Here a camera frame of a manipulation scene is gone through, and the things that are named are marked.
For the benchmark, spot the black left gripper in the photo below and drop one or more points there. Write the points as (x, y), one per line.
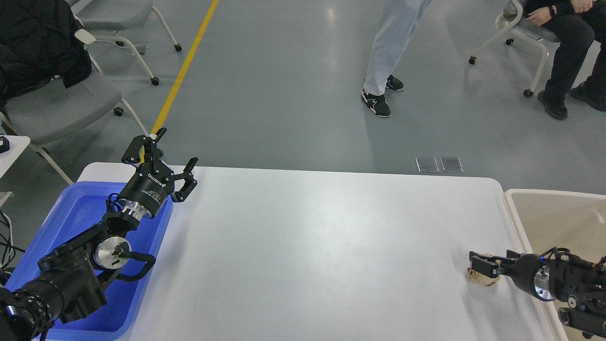
(144, 195)

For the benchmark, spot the metal floor plate right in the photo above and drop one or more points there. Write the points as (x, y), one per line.
(452, 165)

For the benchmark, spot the metal floor plate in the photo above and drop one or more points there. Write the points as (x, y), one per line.
(452, 165)
(427, 165)

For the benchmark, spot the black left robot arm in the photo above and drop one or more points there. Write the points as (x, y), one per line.
(75, 275)

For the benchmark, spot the seated person black trousers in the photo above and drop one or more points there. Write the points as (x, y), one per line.
(578, 24)

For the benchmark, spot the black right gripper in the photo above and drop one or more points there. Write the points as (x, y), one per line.
(529, 273)

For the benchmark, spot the brown paper ball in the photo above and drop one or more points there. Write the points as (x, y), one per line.
(477, 278)

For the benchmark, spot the black jacket on chair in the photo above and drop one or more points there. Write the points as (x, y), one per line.
(38, 43)

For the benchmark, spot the white chair far right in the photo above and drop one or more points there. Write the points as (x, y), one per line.
(513, 25)

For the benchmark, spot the standing person light trousers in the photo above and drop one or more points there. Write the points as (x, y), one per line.
(399, 22)

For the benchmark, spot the white chair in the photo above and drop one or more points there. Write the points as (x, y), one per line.
(513, 25)
(119, 15)

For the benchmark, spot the metal floor plate left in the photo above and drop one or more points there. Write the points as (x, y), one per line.
(427, 165)

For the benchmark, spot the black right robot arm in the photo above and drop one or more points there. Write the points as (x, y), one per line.
(557, 274)

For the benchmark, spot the white side table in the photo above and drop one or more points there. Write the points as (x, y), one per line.
(18, 144)

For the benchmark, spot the black object on side table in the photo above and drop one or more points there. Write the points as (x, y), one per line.
(4, 144)

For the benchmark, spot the grey office chair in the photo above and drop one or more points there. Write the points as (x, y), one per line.
(52, 111)

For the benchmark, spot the beige plastic bin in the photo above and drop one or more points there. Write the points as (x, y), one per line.
(543, 219)

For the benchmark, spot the white chair far left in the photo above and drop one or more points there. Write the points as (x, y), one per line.
(119, 15)

